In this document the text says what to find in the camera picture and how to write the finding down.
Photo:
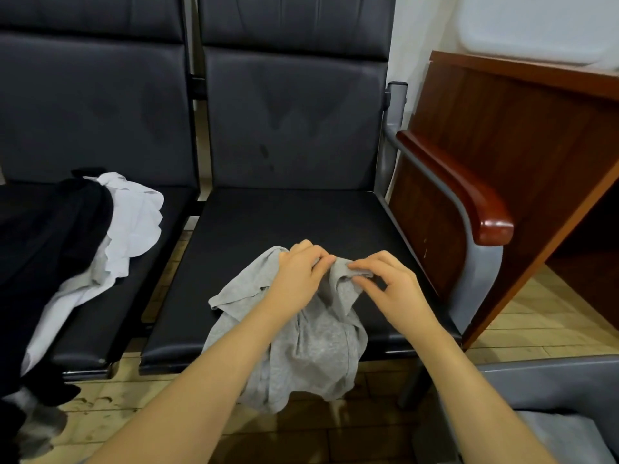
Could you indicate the person's left hand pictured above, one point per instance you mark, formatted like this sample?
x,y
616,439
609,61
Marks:
x,y
300,277

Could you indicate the black leather bench seat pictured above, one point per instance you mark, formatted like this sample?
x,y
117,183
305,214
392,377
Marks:
x,y
87,91
290,111

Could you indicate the brown wooden bench armrest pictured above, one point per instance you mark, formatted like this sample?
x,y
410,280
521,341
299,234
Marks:
x,y
459,183

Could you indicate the brown wooden desk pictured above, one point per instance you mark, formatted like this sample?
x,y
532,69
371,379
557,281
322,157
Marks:
x,y
513,130

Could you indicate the grey plastic storage bin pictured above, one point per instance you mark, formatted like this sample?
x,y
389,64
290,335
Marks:
x,y
571,381

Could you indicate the pile of clothes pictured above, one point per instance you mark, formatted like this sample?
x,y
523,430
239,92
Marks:
x,y
48,246

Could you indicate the person's right hand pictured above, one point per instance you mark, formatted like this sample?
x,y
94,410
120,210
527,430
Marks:
x,y
395,293

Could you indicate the white plastic tray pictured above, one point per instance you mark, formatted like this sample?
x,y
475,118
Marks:
x,y
537,24

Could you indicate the person's left forearm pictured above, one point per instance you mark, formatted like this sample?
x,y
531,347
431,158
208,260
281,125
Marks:
x,y
179,401

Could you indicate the person's right forearm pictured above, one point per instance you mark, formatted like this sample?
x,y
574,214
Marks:
x,y
479,401

